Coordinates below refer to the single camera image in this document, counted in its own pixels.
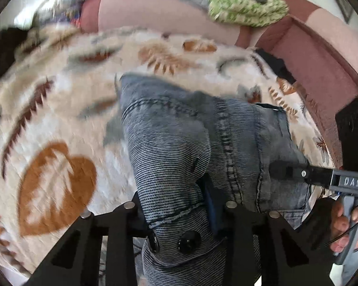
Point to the cream quilt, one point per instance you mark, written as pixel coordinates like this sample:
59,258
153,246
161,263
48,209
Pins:
32,15

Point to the grey-blue denim pants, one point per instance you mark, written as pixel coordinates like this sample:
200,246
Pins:
167,155

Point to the green patterned cloth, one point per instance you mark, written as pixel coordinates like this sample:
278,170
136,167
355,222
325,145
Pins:
241,6

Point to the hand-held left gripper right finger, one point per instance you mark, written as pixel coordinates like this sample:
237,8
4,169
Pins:
211,211

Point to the person's right hand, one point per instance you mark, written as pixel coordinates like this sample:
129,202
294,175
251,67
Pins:
340,223

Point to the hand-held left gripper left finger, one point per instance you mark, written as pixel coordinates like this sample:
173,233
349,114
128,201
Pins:
122,229

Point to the leaf-print fleece blanket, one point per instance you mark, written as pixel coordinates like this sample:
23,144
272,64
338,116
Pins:
77,110

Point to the colourful printed packet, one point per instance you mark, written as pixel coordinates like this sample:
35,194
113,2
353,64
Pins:
74,20

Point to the black jacket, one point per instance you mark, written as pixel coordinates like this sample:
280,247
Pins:
3,53

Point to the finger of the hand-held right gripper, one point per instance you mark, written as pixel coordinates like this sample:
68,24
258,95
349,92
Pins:
286,169

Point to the black cloth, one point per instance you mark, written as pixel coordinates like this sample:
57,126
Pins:
277,65

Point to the pink sofa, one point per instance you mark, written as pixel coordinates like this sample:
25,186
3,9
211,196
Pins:
301,53

